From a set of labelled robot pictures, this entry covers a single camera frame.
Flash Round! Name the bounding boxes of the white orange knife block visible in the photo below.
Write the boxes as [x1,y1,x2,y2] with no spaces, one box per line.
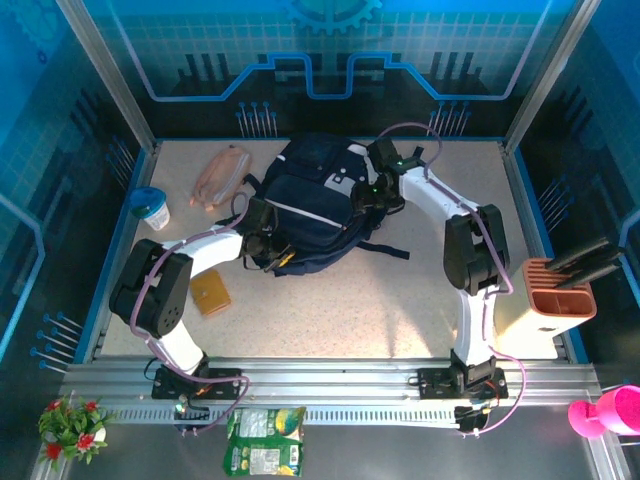
[492,257,599,347]

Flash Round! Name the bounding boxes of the pink zipped pencil case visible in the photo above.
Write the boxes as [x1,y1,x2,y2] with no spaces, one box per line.
[189,144,253,209]

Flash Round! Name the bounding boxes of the mustard yellow leather wallet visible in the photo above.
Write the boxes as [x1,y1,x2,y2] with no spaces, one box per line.
[189,269,233,317]

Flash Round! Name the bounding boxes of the pink plastic goblet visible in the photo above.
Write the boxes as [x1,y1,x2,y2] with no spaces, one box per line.
[567,384,640,439]

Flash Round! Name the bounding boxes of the artificial plant with red flowers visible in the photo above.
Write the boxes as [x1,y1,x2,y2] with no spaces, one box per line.
[37,393,119,471]

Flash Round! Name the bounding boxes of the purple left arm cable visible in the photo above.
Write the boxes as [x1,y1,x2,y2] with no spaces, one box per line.
[128,191,254,439]

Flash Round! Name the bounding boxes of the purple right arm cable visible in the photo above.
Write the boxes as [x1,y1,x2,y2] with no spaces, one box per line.
[377,121,527,440]

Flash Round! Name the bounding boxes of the grey slotted cable duct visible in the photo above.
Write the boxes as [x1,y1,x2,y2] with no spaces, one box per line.
[107,405,461,427]

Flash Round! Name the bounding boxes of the aluminium mounting rail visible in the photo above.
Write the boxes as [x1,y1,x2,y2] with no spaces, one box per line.
[59,355,601,407]

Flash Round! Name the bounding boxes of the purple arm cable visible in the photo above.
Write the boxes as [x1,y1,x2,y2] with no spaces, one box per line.
[377,121,527,440]
[128,191,254,439]

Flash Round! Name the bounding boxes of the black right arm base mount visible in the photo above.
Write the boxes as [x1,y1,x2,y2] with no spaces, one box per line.
[417,366,509,401]

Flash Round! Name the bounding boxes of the white cup with blue lid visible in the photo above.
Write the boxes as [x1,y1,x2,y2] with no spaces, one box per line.
[129,186,172,232]

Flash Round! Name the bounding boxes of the navy blue backpack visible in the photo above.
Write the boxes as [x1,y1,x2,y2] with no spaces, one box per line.
[215,132,411,277]

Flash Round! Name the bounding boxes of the green snack bag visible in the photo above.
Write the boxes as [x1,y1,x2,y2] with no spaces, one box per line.
[221,404,306,477]

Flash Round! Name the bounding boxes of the black knife handle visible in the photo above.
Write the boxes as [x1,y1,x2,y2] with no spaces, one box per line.
[562,262,624,292]
[554,249,624,281]
[545,237,612,271]

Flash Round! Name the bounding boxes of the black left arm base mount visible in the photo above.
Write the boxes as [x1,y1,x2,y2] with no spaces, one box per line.
[151,366,244,401]

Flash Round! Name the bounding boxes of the aluminium frame post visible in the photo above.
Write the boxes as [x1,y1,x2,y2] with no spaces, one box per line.
[55,0,160,154]
[501,0,602,154]

